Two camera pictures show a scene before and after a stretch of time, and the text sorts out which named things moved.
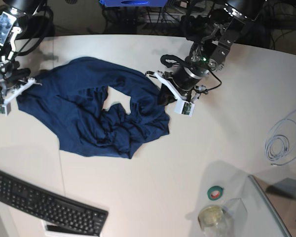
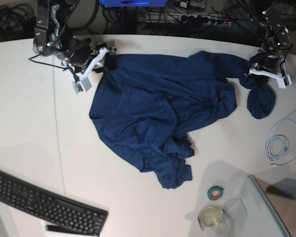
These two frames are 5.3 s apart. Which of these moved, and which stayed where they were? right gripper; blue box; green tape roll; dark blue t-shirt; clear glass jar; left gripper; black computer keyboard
Moved: left gripper; dark blue t-shirt; right gripper
Stayed: green tape roll; black computer keyboard; clear glass jar; blue box
